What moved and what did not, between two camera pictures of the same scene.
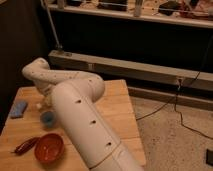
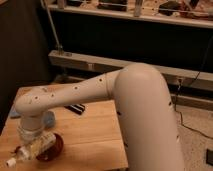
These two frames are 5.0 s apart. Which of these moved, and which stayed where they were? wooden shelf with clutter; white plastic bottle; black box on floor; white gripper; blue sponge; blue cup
Moved: white gripper; white plastic bottle
Stayed: blue cup; black box on floor; wooden shelf with clutter; blue sponge
